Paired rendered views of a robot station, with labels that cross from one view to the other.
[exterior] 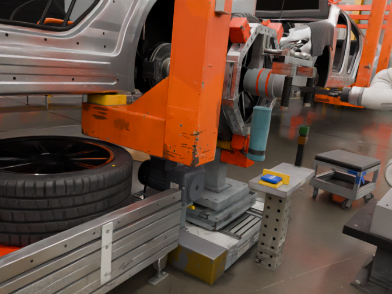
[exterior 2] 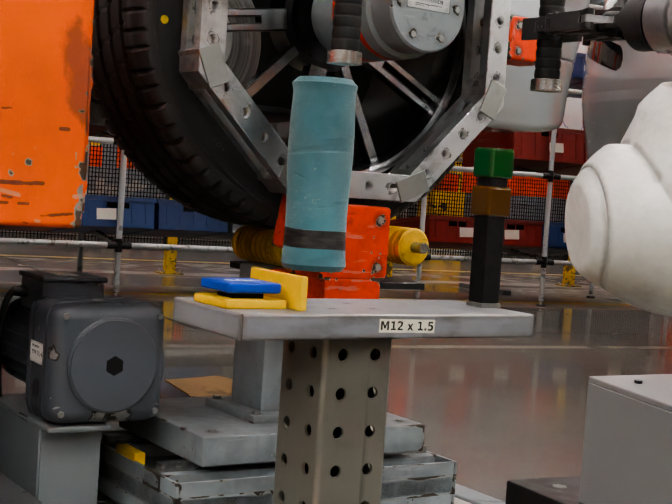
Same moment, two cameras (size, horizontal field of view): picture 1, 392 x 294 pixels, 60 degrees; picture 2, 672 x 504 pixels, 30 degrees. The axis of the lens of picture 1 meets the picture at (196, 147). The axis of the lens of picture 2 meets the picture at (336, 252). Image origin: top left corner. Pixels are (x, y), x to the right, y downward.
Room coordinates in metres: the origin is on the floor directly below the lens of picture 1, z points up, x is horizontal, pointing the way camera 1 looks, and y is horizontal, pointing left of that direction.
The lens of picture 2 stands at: (0.07, -1.02, 0.60)
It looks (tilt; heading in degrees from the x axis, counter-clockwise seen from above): 3 degrees down; 24
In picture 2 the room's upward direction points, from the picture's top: 4 degrees clockwise
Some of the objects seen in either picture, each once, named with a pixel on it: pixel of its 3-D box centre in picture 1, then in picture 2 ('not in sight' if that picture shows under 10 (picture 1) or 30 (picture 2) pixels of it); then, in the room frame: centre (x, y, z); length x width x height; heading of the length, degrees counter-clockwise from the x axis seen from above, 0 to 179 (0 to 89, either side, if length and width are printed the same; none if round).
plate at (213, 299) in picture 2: (270, 182); (239, 300); (1.36, -0.33, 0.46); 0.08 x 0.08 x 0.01; 57
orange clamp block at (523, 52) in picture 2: not in sight; (515, 41); (2.06, -0.43, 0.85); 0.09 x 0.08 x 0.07; 147
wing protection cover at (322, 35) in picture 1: (317, 38); not in sight; (4.65, -1.43, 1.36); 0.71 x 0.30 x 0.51; 147
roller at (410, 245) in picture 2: not in sight; (369, 241); (1.94, -0.25, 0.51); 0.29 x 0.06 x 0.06; 57
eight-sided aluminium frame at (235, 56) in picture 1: (254, 81); (357, 15); (1.79, -0.27, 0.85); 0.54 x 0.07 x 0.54; 147
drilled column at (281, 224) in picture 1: (274, 224); (326, 498); (1.48, -0.41, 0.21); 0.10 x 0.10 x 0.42; 57
